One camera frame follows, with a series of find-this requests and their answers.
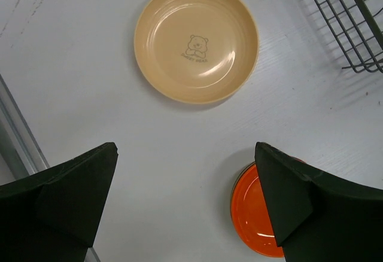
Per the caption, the large beige plate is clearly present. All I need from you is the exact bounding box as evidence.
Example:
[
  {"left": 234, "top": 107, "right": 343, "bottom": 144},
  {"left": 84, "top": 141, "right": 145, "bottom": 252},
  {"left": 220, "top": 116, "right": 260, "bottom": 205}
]
[{"left": 134, "top": 0, "right": 260, "bottom": 104}]

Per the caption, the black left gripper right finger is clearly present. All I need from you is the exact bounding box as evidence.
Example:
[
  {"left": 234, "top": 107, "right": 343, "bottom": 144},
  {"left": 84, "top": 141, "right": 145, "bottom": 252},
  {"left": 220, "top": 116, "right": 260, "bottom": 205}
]
[{"left": 255, "top": 142, "right": 382, "bottom": 261}]

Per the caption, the orange plate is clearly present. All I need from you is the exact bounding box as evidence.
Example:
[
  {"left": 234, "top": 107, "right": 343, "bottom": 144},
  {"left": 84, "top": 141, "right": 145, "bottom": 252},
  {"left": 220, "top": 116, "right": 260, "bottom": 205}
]
[{"left": 230, "top": 157, "right": 306, "bottom": 258}]

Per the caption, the grey wire dish rack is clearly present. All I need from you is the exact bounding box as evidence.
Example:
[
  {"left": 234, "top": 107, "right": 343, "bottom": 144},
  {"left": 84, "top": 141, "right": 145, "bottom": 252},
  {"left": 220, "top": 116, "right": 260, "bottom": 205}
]
[{"left": 313, "top": 0, "right": 382, "bottom": 73}]

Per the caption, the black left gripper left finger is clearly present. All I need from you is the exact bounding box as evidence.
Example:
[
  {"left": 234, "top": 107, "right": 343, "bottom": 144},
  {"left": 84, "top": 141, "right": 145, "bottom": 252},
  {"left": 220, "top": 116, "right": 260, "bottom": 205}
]
[{"left": 1, "top": 142, "right": 118, "bottom": 261}]

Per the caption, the aluminium rail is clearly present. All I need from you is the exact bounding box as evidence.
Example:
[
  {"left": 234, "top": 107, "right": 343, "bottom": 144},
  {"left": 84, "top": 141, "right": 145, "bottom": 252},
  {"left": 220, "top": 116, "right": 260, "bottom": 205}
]
[{"left": 1, "top": 83, "right": 99, "bottom": 261}]

